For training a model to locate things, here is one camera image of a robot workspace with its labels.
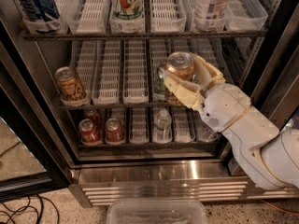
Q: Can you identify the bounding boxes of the clear water bottle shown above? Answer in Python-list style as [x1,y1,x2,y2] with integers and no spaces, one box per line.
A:
[152,108,172,144]
[197,123,219,143]

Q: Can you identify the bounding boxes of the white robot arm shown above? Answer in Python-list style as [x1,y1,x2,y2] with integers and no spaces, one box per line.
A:
[164,51,299,189]

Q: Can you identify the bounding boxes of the glass fridge door left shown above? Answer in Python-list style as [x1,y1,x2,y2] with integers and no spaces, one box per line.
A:
[0,44,71,202]

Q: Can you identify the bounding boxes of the orange can shelf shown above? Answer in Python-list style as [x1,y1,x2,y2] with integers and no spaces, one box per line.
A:
[164,51,195,105]

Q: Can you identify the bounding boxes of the orange can front left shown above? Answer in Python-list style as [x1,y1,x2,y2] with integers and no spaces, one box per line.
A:
[54,66,86,102]

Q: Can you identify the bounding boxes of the green can left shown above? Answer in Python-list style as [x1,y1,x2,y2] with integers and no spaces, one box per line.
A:
[154,64,164,100]

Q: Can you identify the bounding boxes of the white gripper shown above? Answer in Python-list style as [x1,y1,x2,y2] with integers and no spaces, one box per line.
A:
[164,53,251,133]

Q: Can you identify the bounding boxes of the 7up bottle top shelf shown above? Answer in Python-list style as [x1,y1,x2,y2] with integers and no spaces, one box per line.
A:
[111,0,143,21]

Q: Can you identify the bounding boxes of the red can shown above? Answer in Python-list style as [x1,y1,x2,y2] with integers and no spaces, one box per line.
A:
[83,108,102,128]
[105,118,124,142]
[78,119,101,143]

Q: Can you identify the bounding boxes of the clear plastic bin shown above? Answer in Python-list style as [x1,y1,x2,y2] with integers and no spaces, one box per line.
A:
[106,199,208,224]

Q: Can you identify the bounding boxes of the blue bottle top shelf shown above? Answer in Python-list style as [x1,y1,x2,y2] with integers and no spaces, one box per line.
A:
[20,0,60,21]

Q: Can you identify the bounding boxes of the stainless steel fridge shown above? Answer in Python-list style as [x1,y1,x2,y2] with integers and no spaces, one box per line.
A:
[0,0,299,207]

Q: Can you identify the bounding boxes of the middle wire shelf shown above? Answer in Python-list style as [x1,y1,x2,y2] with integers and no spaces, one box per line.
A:
[58,102,186,110]

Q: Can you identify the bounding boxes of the red can front left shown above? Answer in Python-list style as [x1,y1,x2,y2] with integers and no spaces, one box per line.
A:
[78,119,101,143]

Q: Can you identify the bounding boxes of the wire shelf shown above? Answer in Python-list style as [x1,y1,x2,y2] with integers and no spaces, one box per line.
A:
[22,30,267,41]
[58,102,186,110]

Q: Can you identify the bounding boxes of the clear water bottle right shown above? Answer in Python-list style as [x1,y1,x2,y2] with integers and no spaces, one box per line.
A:
[197,123,219,143]

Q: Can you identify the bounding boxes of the red can rear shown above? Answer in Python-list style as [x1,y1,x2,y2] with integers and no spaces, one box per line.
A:
[83,108,102,128]

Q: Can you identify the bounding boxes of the orange cable on floor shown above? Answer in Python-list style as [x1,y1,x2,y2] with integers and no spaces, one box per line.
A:
[260,199,299,217]

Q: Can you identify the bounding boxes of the top wire shelf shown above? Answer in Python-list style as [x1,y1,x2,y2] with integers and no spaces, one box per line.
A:
[22,30,267,41]

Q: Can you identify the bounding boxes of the red can front right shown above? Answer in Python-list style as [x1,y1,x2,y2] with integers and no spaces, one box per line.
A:
[105,118,124,142]

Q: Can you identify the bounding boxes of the white labelled bottle top shelf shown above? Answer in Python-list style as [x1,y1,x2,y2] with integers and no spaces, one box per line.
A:
[194,0,228,20]

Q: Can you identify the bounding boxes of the black cables on floor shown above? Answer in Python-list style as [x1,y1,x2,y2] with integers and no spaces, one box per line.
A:
[0,193,61,224]

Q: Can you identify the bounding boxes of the clear water bottle centre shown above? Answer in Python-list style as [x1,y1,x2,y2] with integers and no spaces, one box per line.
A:
[152,108,172,144]

